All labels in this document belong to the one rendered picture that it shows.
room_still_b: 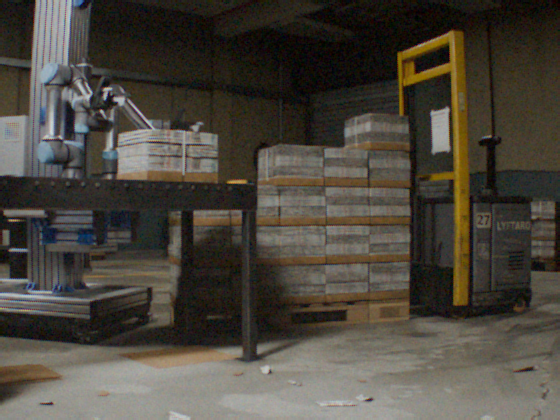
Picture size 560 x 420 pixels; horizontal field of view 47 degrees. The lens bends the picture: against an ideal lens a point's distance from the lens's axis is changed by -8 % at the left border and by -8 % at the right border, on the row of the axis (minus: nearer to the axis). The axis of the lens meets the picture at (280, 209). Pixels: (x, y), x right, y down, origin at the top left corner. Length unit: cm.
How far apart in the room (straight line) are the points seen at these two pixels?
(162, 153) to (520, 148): 802
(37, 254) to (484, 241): 276
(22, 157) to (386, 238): 224
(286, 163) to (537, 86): 689
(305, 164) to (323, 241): 46
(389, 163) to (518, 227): 102
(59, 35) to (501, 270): 314
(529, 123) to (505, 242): 595
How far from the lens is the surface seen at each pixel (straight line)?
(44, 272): 400
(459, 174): 439
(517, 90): 1065
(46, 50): 411
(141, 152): 306
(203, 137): 317
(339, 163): 420
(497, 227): 461
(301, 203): 409
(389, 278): 435
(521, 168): 1050
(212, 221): 392
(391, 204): 434
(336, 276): 419
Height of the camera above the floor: 65
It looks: 1 degrees up
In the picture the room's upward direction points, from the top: straight up
